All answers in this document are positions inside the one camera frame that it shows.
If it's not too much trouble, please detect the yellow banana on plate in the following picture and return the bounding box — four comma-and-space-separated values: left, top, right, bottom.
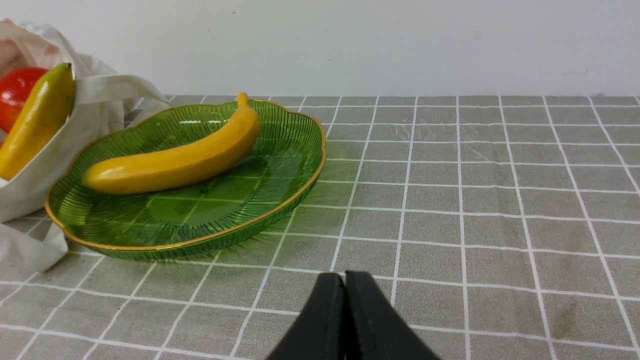
81, 92, 261, 195

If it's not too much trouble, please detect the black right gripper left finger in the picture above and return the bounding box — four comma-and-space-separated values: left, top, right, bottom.
267, 272, 345, 360

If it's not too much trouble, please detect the green glass plate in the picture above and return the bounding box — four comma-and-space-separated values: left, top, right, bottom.
44, 99, 327, 261

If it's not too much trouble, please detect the red pomegranate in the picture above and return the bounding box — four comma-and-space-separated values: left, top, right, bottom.
0, 66, 48, 133

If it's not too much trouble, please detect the white cloth bag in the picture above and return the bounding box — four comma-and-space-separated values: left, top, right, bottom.
0, 18, 170, 272

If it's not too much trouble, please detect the grey checkered tablecloth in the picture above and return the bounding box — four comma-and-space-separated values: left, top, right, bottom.
1, 96, 640, 360

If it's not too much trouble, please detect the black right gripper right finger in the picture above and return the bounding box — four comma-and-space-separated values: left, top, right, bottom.
345, 271, 440, 360

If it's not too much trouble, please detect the yellow-green banana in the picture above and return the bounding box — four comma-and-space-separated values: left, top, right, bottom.
0, 63, 76, 182

